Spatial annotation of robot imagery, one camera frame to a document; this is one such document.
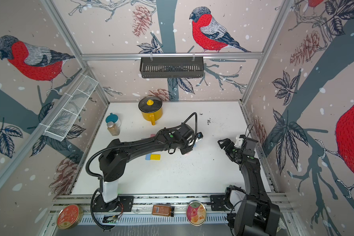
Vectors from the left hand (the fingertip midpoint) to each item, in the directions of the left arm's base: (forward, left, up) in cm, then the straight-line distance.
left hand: (193, 142), depth 85 cm
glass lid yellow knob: (+30, +30, +2) cm, 42 cm away
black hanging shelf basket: (+53, +14, +17) cm, 57 cm away
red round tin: (-36, +59, -6) cm, 69 cm away
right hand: (0, -18, 0) cm, 18 cm away
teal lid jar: (+23, +57, -5) cm, 62 cm away
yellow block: (-6, +23, -8) cm, 25 cm away
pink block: (+12, +27, -11) cm, 32 cm away
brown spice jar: (+12, +53, -3) cm, 54 cm away
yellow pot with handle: (+19, +27, 0) cm, 33 cm away
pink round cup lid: (-34, 0, -6) cm, 35 cm away
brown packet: (-33, +16, -6) cm, 37 cm away
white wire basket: (+8, +67, +20) cm, 70 cm away
